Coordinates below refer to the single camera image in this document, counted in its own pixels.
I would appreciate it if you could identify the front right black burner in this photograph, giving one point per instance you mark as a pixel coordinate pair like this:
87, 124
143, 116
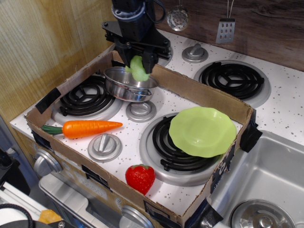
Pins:
172, 165

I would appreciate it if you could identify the right silver oven knob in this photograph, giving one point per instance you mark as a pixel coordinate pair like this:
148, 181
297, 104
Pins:
132, 218

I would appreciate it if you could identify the front left black burner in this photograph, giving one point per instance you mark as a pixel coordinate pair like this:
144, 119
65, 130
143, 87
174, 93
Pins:
87, 101

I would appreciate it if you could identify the light green plastic plate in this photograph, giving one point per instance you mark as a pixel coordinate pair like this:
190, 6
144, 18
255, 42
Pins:
202, 131

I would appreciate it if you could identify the small silver metal pan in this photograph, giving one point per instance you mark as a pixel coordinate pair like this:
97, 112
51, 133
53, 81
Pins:
121, 85

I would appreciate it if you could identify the orange toy carrot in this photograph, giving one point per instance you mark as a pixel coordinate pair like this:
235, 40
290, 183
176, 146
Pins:
81, 128

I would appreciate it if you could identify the left silver oven knob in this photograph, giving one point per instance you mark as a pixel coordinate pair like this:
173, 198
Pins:
46, 164

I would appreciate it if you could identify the brown cardboard fence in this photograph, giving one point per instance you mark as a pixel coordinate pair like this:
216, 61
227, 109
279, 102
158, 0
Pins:
174, 88

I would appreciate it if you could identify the silver sink drain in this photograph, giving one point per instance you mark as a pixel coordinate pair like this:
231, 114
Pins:
259, 214

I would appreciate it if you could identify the middle silver stove knob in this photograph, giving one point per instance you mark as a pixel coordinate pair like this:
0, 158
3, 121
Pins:
141, 112

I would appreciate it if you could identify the stainless steel sink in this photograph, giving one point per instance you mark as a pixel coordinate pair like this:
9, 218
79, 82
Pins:
273, 171

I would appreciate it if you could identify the hanging silver strainer ladle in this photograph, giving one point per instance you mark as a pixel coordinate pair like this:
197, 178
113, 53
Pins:
178, 17

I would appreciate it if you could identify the silver oven door handle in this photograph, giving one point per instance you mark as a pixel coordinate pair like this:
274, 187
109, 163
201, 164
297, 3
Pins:
82, 208

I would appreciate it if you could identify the silver oven knob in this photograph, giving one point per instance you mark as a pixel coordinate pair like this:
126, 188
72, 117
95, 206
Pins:
46, 164
132, 218

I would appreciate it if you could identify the light green toy broccoli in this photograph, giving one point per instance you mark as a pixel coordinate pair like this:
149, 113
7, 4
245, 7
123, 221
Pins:
137, 70

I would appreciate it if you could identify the front silver stove knob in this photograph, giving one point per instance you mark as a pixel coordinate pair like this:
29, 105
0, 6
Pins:
105, 148

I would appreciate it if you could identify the hanging silver spatula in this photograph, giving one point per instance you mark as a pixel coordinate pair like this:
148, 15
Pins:
226, 26

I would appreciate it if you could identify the back right black burner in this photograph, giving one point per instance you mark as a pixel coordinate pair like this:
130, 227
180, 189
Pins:
239, 79

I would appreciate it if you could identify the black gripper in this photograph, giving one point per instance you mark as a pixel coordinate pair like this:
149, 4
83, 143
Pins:
134, 33

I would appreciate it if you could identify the silver stove knob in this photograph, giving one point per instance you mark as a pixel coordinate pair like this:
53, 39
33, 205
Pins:
105, 148
141, 112
195, 54

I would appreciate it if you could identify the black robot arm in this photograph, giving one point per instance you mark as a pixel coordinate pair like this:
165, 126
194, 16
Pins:
157, 5

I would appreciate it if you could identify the red toy strawberry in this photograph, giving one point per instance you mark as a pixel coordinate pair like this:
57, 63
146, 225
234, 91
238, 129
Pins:
140, 177

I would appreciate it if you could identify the yellow object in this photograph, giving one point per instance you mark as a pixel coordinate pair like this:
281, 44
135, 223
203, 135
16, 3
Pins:
49, 216

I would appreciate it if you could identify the back silver stove knob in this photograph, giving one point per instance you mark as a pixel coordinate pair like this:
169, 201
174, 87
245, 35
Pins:
195, 54

